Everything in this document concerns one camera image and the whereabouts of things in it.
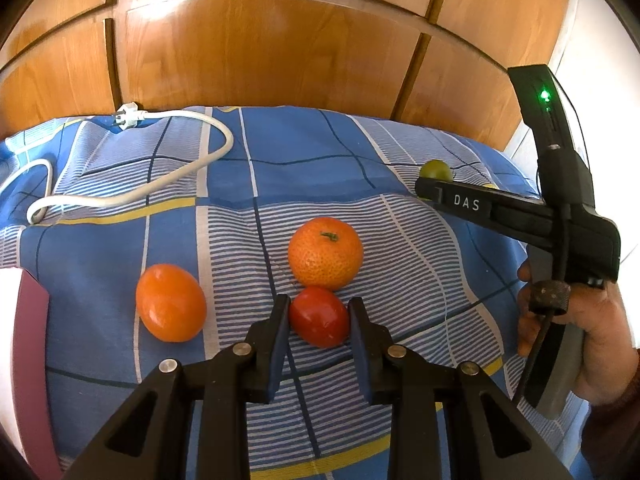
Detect dimpled orange with stem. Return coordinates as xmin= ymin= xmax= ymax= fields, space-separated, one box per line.
xmin=288 ymin=217 xmax=364 ymax=291

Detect green round fruit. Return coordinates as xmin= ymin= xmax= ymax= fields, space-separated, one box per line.
xmin=419 ymin=159 xmax=455 ymax=181

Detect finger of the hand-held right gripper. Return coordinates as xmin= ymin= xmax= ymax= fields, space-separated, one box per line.
xmin=415 ymin=176 xmax=557 ymax=242

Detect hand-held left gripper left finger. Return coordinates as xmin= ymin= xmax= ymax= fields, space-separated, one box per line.
xmin=62 ymin=294 xmax=292 ymax=480

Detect pink tray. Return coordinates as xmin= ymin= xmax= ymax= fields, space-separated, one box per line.
xmin=0 ymin=269 xmax=63 ymax=480

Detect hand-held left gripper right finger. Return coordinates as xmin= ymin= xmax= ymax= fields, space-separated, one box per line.
xmin=347 ymin=296 xmax=573 ymax=480

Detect red tomato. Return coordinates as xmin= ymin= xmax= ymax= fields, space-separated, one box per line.
xmin=288 ymin=286 xmax=350 ymax=349

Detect white power cable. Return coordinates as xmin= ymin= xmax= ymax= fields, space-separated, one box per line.
xmin=0 ymin=102 xmax=235 ymax=226

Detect wooden wardrobe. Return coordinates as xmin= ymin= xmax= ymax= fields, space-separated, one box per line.
xmin=0 ymin=0 xmax=576 ymax=161

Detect person's right forearm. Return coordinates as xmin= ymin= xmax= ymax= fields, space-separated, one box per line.
xmin=580 ymin=345 xmax=640 ymax=480

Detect blue plaid bed sheet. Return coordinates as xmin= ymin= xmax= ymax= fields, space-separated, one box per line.
xmin=0 ymin=106 xmax=591 ymax=480

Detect person's right hand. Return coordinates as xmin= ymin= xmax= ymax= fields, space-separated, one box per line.
xmin=516 ymin=259 xmax=640 ymax=406

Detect smooth small orange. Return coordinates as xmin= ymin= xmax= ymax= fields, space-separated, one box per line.
xmin=135 ymin=263 xmax=207 ymax=343

